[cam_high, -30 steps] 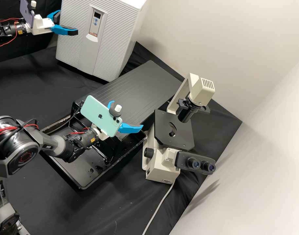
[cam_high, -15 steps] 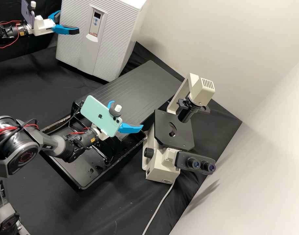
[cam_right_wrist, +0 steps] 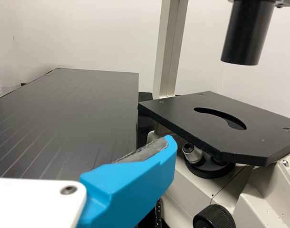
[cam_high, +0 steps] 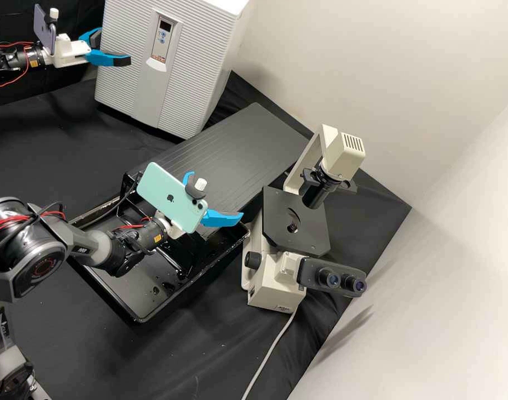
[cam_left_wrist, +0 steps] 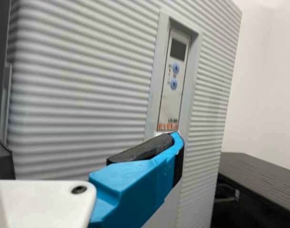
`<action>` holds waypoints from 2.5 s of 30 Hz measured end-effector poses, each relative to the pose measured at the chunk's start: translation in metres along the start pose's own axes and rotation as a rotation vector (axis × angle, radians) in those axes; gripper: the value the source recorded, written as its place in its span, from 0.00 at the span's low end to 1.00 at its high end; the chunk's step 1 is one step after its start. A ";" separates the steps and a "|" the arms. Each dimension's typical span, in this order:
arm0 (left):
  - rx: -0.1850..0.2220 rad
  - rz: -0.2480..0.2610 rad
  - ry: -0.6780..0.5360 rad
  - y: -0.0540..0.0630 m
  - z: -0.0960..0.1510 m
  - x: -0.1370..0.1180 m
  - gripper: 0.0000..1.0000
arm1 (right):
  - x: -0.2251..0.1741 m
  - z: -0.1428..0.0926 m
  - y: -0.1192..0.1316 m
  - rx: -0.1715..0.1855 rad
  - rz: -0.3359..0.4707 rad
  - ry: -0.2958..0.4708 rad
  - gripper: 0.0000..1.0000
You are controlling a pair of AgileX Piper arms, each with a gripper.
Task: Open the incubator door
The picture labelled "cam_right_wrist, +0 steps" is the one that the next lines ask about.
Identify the cream microscope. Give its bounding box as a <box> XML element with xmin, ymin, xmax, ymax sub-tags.
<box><xmin>137</xmin><ymin>0</ymin><xmax>290</xmax><ymax>228</ymax></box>

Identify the black platform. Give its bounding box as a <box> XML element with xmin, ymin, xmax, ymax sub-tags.
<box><xmin>0</xmin><ymin>67</ymin><xmax>140</xmax><ymax>179</ymax></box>

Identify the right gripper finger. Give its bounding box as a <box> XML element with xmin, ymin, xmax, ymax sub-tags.
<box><xmin>77</xmin><ymin>134</ymin><xmax>178</xmax><ymax>228</ymax></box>

